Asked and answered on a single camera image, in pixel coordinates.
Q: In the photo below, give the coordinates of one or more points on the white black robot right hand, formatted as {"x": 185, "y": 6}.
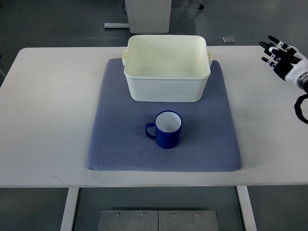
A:
{"x": 287, "y": 62}

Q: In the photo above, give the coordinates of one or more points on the blue enamel mug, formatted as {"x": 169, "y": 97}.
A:
{"x": 165, "y": 130}

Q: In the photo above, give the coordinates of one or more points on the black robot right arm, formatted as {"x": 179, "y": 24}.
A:
{"x": 303, "y": 82}

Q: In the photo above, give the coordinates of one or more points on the white plastic box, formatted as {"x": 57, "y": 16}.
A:
{"x": 166, "y": 68}

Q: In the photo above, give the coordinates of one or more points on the small grey floor plate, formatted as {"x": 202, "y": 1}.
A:
{"x": 228, "y": 40}

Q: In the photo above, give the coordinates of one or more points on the blue textured mat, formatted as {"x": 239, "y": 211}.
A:
{"x": 208, "y": 140}

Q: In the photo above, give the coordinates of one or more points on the right white table leg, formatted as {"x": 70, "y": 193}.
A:
{"x": 246, "y": 208}

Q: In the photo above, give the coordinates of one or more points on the white table leg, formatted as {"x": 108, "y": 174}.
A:
{"x": 70, "y": 209}
{"x": 246, "y": 208}

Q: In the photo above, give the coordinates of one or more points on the white base bar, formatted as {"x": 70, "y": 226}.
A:
{"x": 116, "y": 25}

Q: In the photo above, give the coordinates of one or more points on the grey metal floor plate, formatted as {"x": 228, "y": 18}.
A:
{"x": 157, "y": 220}

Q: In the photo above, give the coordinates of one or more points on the left white table leg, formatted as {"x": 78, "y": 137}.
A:
{"x": 70, "y": 209}

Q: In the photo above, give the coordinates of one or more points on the white cabinet pedestal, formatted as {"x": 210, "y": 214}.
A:
{"x": 148, "y": 16}

